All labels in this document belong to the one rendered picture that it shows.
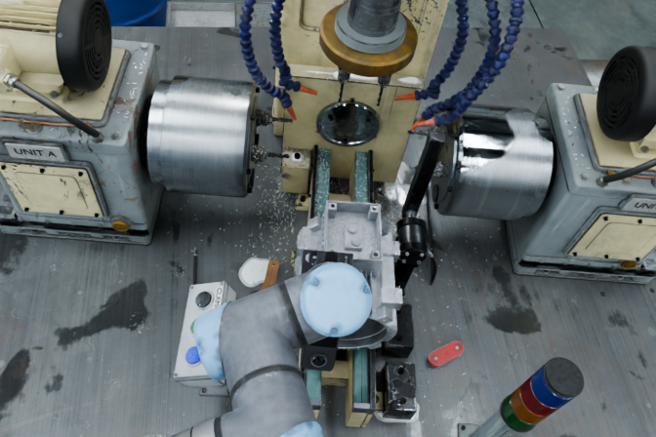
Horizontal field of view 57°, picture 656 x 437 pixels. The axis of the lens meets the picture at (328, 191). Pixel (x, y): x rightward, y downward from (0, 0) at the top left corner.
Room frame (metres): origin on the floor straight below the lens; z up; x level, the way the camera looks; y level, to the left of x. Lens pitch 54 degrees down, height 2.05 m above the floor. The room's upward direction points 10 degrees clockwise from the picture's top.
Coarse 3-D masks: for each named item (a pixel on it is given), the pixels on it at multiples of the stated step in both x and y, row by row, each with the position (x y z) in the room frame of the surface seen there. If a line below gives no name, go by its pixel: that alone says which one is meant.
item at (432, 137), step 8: (432, 136) 0.74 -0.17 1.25; (440, 136) 0.74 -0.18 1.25; (432, 144) 0.73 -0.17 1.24; (440, 144) 0.73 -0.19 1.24; (424, 152) 0.73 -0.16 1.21; (432, 152) 0.73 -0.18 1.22; (440, 152) 0.73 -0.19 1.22; (424, 160) 0.73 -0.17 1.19; (432, 160) 0.73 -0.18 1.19; (424, 168) 0.73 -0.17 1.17; (432, 168) 0.73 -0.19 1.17; (416, 176) 0.73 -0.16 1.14; (424, 176) 0.73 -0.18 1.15; (416, 184) 0.73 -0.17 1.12; (424, 184) 0.73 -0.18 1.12; (408, 192) 0.74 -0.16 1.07; (416, 192) 0.73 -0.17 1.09; (424, 192) 0.73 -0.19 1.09; (408, 200) 0.73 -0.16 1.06; (416, 200) 0.73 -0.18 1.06; (408, 208) 0.73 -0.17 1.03; (416, 208) 0.73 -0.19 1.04
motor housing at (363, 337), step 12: (384, 240) 0.63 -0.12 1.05; (300, 264) 0.55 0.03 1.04; (312, 264) 0.54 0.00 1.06; (384, 264) 0.57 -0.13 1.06; (384, 276) 0.54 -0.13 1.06; (372, 288) 0.51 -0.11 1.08; (372, 300) 0.48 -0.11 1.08; (372, 312) 0.45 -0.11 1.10; (372, 324) 0.49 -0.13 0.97; (384, 324) 0.45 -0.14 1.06; (396, 324) 0.46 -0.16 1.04; (348, 336) 0.47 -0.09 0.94; (360, 336) 0.47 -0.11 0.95; (372, 336) 0.47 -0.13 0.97; (384, 336) 0.46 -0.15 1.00; (348, 348) 0.45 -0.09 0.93
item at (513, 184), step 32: (448, 128) 0.91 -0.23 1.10; (480, 128) 0.86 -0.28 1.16; (512, 128) 0.88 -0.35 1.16; (544, 128) 0.90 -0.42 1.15; (448, 160) 0.83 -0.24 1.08; (480, 160) 0.80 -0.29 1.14; (512, 160) 0.81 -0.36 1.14; (544, 160) 0.83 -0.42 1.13; (448, 192) 0.78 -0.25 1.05; (480, 192) 0.76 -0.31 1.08; (512, 192) 0.77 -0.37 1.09; (544, 192) 0.79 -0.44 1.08
